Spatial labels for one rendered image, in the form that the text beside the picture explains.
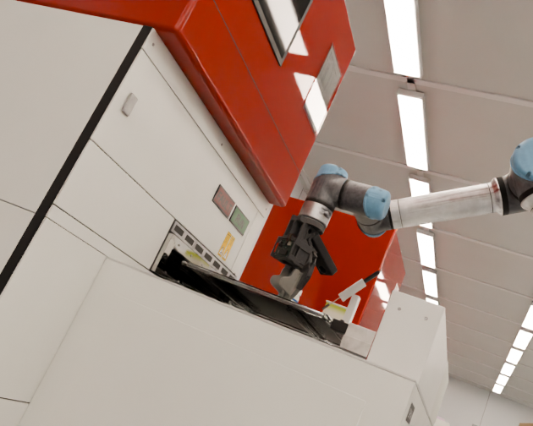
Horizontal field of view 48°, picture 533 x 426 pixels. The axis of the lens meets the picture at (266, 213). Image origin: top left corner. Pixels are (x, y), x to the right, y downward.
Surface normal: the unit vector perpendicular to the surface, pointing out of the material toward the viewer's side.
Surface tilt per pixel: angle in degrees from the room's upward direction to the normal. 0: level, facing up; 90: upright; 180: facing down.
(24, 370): 90
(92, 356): 90
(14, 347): 90
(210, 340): 90
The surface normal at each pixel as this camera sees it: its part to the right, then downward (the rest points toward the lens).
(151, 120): 0.87, 0.28
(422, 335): -0.27, -0.39
